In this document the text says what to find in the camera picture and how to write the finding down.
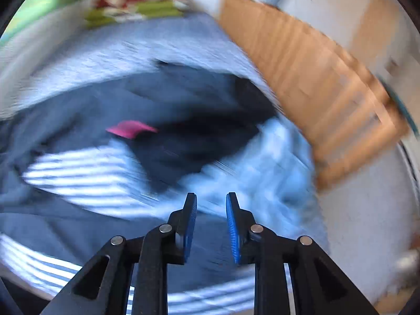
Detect dark navy blue pants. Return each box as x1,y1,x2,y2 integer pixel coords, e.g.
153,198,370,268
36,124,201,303
0,68,284,292

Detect blue white striped bedspread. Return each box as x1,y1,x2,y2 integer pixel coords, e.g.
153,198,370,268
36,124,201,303
1,14,282,314

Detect light blue denim jeans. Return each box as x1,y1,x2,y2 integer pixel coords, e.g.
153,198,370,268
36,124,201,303
179,115,330,250

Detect black jacket pink stripe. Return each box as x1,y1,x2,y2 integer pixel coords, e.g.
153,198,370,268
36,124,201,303
107,61,277,193

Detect wooden door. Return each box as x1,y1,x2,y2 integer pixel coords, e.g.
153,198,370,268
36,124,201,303
350,0,401,71

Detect wooden slatted bed rail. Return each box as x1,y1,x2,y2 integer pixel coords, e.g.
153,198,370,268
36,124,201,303
219,0,409,190

